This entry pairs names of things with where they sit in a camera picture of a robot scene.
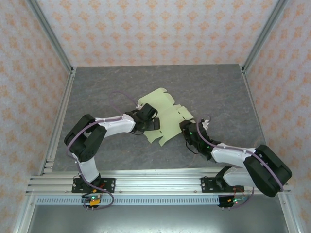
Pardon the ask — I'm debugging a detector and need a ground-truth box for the aluminium frame leg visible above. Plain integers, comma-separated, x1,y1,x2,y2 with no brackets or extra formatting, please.
278,194,301,233
12,194,38,233

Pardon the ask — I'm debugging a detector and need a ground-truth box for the grey sheet metal panel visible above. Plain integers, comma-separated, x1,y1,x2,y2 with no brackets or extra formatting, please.
26,205,289,233

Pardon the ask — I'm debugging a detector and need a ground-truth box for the pale green paper box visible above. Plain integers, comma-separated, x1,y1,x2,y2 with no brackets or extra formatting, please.
137,87,196,148

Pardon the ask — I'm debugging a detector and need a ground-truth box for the wide aluminium mounting beam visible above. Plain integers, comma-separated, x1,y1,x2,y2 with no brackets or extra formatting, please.
25,169,292,195

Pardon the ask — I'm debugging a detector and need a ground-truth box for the aluminium frame post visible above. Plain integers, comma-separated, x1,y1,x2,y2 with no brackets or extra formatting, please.
242,0,290,73
26,0,75,73

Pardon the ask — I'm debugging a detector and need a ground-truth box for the grey slotted cable duct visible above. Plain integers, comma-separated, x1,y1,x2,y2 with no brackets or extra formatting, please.
35,196,247,206

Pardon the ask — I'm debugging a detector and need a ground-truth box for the aluminium side rail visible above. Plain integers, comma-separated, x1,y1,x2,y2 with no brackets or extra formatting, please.
240,65,268,149
37,67,78,176

